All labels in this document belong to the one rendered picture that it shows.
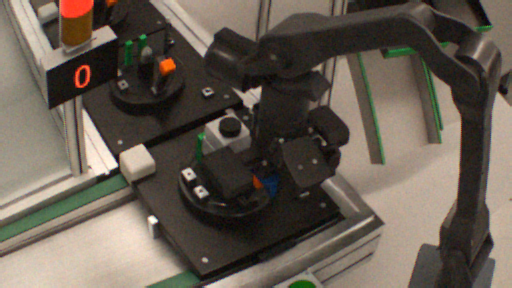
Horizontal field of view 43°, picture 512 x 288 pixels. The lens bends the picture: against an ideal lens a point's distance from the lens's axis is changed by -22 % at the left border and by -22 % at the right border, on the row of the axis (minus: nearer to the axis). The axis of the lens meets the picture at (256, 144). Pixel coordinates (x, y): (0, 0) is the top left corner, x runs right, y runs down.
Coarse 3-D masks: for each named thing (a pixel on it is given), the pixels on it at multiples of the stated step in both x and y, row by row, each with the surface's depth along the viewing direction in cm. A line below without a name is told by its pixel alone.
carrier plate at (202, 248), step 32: (160, 160) 119; (160, 192) 115; (320, 192) 118; (160, 224) 112; (192, 224) 112; (256, 224) 113; (288, 224) 113; (320, 224) 115; (192, 256) 108; (224, 256) 108; (256, 256) 111
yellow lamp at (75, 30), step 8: (64, 16) 89; (80, 16) 89; (88, 16) 91; (64, 24) 90; (72, 24) 90; (80, 24) 90; (88, 24) 92; (64, 32) 91; (72, 32) 91; (80, 32) 91; (88, 32) 93; (64, 40) 92; (72, 40) 92; (80, 40) 92
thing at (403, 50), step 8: (360, 0) 107; (368, 0) 110; (376, 0) 110; (384, 0) 111; (392, 0) 111; (400, 0) 112; (408, 0) 112; (416, 0) 113; (424, 0) 111; (360, 8) 108; (368, 8) 106; (376, 8) 109; (440, 40) 111; (392, 48) 107; (400, 48) 108; (408, 48) 106; (384, 56) 106; (392, 56) 106; (400, 56) 108
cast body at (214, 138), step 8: (216, 120) 110; (224, 120) 108; (232, 120) 109; (208, 128) 109; (216, 128) 109; (224, 128) 107; (232, 128) 108; (240, 128) 108; (208, 136) 110; (216, 136) 108; (224, 136) 108; (232, 136) 108; (240, 136) 108; (248, 136) 109; (208, 144) 111; (216, 144) 109; (224, 144) 107; (232, 144) 108; (240, 144) 109; (248, 144) 110; (208, 152) 112
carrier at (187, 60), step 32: (160, 32) 141; (128, 64) 130; (192, 64) 135; (96, 96) 128; (128, 96) 126; (160, 96) 126; (192, 96) 129; (224, 96) 130; (96, 128) 124; (128, 128) 123; (160, 128) 124; (192, 128) 127
